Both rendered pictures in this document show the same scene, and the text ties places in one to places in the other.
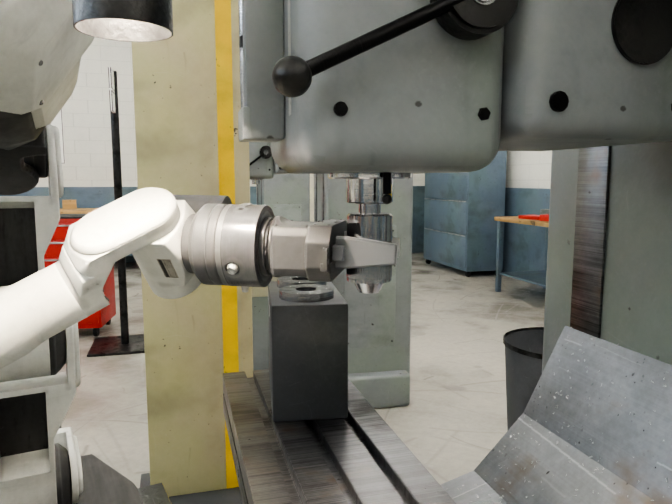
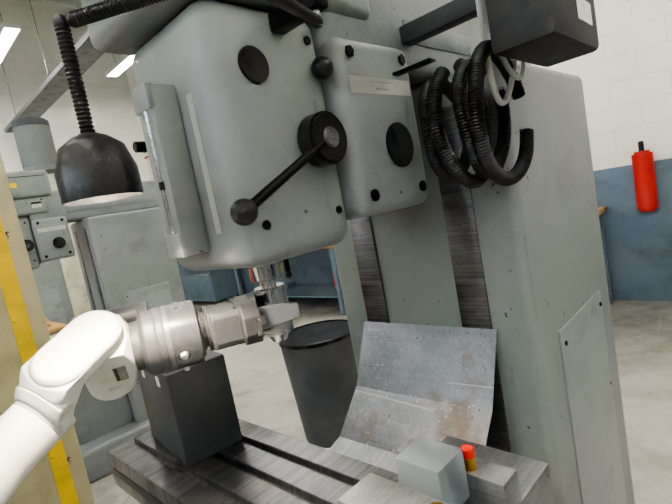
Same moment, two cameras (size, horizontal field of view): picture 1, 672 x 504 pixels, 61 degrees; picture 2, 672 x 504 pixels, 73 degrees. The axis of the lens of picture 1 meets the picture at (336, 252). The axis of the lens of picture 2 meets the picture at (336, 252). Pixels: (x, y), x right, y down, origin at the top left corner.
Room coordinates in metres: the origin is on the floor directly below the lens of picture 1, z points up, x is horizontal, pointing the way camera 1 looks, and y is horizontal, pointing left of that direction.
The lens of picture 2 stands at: (-0.03, 0.20, 1.37)
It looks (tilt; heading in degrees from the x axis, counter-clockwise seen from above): 6 degrees down; 330
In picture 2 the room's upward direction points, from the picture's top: 11 degrees counter-clockwise
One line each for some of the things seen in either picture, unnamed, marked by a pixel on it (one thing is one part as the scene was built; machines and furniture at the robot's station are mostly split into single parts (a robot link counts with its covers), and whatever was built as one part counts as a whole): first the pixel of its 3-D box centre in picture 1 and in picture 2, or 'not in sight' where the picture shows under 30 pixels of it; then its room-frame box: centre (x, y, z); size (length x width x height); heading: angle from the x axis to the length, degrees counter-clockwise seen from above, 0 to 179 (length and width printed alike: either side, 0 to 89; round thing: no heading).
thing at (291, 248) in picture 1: (283, 249); (211, 328); (0.61, 0.06, 1.23); 0.13 x 0.12 x 0.10; 170
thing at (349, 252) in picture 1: (364, 253); (278, 314); (0.56, -0.03, 1.23); 0.06 x 0.02 x 0.03; 80
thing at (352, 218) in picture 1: (369, 218); (269, 289); (0.59, -0.03, 1.26); 0.05 x 0.05 x 0.01
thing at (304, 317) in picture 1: (304, 340); (185, 394); (0.97, 0.06, 1.03); 0.22 x 0.12 x 0.20; 8
